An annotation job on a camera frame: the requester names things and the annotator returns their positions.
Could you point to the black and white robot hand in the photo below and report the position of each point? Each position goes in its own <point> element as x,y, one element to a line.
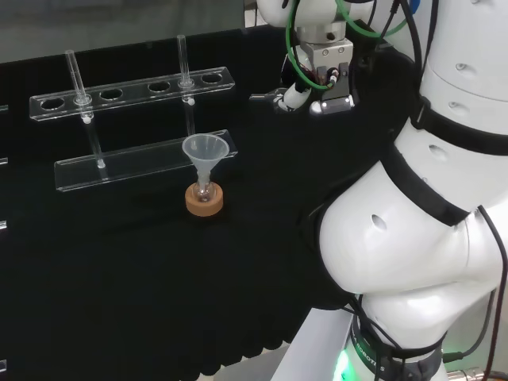
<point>329,67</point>

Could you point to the clear weighing funnel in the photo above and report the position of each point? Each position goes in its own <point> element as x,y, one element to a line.
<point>262,96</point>

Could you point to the clear plastic funnel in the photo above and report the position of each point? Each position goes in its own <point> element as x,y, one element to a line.
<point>206,148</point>

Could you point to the small round-bottom glass flask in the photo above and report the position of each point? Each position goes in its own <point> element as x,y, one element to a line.
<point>203,193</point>

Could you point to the clear acrylic funnel stand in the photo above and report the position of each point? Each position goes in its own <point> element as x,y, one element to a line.
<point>131,166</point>

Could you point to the black bench cloth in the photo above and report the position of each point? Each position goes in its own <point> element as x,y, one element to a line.
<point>119,278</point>

